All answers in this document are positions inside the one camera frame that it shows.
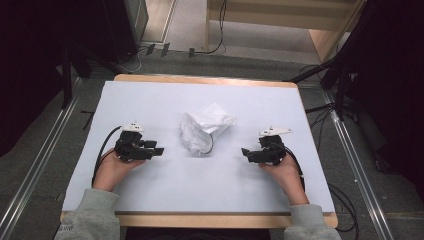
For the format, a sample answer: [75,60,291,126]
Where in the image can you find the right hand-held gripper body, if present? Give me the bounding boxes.
[253,125,293,167]

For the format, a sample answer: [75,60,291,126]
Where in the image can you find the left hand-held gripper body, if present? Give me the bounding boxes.
[114,121,158,163]

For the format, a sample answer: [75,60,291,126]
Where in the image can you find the white mesh laundry bag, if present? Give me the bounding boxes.
[179,102,238,157]

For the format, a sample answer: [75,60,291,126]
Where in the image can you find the person's left hand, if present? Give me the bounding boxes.
[92,148,148,193]

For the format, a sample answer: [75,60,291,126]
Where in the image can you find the person's right hand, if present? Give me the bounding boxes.
[258,153,309,206]

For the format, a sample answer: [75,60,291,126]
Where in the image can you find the white table mat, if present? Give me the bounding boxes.
[62,80,336,215]

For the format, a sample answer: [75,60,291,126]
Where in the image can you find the wooden table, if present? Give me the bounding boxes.
[59,73,339,230]

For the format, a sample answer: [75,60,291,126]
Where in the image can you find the black metal stand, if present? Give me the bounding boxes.
[60,44,116,110]
[282,49,368,122]

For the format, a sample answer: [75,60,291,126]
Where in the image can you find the dark cabinet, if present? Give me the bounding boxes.
[102,0,150,64]

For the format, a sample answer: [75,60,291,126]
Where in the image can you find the light wooden furniture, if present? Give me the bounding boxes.
[204,0,368,64]

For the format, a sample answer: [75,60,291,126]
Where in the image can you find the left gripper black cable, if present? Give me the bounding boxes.
[91,125,123,188]

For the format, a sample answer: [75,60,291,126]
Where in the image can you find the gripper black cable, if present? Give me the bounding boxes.
[91,125,123,188]
[282,145,306,193]

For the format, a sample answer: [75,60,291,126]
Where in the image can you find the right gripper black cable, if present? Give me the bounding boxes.
[282,145,306,193]

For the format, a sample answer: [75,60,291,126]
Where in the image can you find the white floor cable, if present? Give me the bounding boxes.
[114,46,149,75]

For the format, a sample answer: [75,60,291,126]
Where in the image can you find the metal floor rail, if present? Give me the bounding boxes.
[0,78,84,240]
[320,89,397,240]

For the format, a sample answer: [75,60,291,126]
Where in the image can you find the black floor cable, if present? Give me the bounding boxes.
[327,182,360,233]

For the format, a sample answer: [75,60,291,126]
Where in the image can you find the black hanging cable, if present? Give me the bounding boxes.
[194,0,228,56]

